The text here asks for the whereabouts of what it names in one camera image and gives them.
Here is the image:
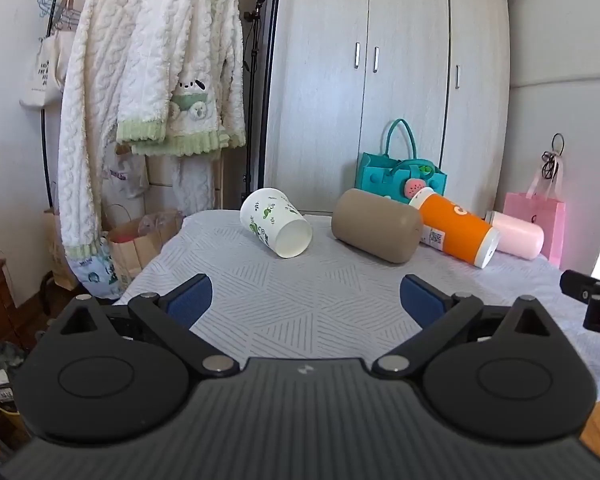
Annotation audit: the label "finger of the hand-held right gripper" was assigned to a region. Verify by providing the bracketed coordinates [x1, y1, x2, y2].
[560, 270, 600, 303]

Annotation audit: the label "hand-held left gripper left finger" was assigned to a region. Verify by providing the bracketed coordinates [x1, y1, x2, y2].
[45, 273, 241, 379]

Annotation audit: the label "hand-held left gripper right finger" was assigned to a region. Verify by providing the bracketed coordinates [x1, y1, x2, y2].
[371, 273, 564, 379]

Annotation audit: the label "pale pink cup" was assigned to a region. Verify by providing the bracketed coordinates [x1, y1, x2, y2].
[484, 210, 545, 261]

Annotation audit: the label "orange cup with white lid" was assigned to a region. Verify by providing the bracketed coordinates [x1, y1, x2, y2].
[408, 187, 501, 270]

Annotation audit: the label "tan brown cup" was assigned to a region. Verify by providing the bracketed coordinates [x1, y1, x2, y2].
[331, 188, 424, 265]

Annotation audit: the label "white cup with green print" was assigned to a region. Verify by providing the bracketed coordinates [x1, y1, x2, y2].
[239, 187, 314, 260]

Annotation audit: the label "brown paper bag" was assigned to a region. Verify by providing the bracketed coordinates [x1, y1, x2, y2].
[105, 204, 185, 288]

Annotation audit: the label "pink paper gift bag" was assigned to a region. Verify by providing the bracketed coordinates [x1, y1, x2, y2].
[502, 132, 567, 269]

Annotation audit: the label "grey patterned table cover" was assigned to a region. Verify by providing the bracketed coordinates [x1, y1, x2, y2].
[114, 208, 600, 403]

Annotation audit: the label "white fuzzy pajama pants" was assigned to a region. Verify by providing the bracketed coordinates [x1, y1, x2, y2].
[169, 154, 218, 217]

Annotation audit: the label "teal felt handbag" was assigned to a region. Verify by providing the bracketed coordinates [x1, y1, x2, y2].
[355, 118, 448, 207]

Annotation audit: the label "white cloth with purple print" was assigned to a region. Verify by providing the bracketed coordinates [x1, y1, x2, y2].
[101, 142, 150, 202]

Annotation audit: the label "white fuzzy robe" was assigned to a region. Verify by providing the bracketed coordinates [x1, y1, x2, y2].
[56, 0, 153, 281]

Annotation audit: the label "pile of shoes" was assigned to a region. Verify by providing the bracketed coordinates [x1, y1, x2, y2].
[0, 342, 28, 418]

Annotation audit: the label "white wardrobe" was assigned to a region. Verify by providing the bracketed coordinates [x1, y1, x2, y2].
[261, 0, 512, 217]

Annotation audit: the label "black clothes rack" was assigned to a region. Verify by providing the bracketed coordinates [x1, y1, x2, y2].
[39, 0, 153, 211]

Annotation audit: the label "white pajama top green trim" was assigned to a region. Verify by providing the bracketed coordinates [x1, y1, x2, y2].
[115, 0, 247, 158]

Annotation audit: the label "white canvas tote bag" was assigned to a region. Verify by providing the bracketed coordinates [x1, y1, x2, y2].
[19, 34, 70, 112]

